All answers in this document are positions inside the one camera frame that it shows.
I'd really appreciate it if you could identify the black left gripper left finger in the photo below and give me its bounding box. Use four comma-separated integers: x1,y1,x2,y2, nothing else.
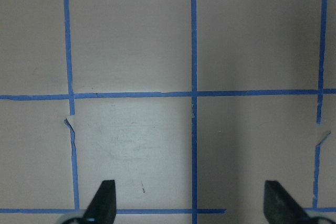
82,180,117,224

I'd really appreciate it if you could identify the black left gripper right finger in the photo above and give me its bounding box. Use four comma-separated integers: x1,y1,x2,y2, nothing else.
264,180,310,224

